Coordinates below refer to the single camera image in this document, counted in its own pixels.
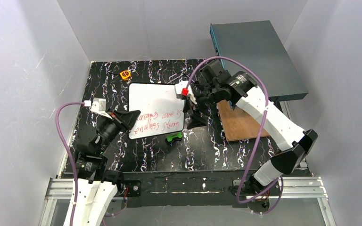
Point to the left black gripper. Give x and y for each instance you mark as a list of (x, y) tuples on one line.
[(116, 121)]

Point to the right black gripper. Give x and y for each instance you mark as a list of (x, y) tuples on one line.
[(198, 101)]

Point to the small white whiteboard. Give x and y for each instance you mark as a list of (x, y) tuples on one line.
[(160, 109)]

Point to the green bone-shaped eraser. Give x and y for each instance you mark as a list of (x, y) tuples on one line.
[(173, 138)]

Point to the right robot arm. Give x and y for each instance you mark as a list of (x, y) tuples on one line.
[(245, 91)]

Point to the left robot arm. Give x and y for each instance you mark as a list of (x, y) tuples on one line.
[(95, 186)]

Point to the brown wooden board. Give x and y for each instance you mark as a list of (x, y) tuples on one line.
[(237, 124)]

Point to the orange tape measure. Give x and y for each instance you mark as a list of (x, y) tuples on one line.
[(125, 75)]

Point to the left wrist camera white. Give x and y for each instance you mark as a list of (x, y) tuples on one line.
[(98, 106)]

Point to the metal wire whiteboard stand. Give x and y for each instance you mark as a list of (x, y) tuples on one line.
[(185, 72)]

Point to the grey metal network switch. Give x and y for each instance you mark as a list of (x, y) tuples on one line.
[(257, 46)]

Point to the aluminium frame rail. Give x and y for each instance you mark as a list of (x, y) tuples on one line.
[(203, 169)]

